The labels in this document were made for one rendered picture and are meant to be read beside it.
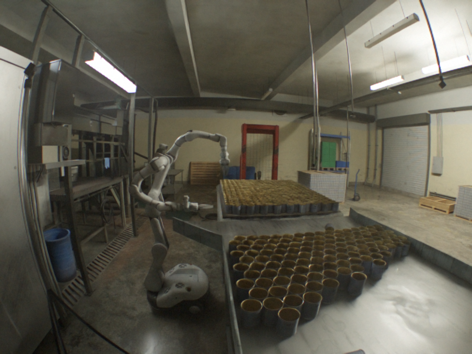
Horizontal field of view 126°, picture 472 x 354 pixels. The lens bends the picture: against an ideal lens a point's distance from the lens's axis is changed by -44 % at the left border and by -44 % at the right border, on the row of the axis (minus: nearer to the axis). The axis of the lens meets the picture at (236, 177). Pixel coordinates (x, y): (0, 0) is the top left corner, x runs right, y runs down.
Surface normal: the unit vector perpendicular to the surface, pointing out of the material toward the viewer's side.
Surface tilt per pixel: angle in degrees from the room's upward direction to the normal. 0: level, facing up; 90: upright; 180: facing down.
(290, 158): 90
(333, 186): 91
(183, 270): 73
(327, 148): 90
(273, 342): 0
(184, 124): 90
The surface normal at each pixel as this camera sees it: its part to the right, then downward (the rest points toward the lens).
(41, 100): 0.11, 0.12
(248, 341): 0.02, -0.99
